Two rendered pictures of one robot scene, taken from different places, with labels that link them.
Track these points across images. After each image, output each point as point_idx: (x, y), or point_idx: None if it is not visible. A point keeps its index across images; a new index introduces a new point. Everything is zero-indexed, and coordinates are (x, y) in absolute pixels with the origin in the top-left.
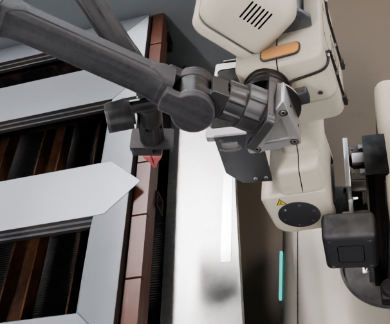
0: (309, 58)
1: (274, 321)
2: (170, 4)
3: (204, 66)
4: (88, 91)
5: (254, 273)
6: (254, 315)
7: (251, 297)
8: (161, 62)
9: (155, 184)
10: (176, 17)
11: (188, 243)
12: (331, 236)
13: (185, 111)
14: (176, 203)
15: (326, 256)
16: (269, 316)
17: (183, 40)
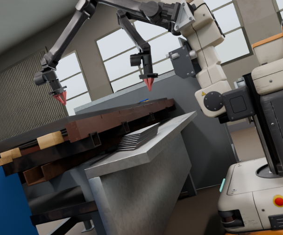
0: (196, 0)
1: (225, 231)
2: (175, 94)
3: (192, 125)
4: None
5: (216, 216)
6: (213, 230)
7: (213, 224)
8: (167, 102)
9: (152, 110)
10: (178, 100)
11: (162, 126)
12: (225, 93)
13: (148, 8)
14: (161, 125)
15: (226, 110)
16: (222, 229)
17: (181, 111)
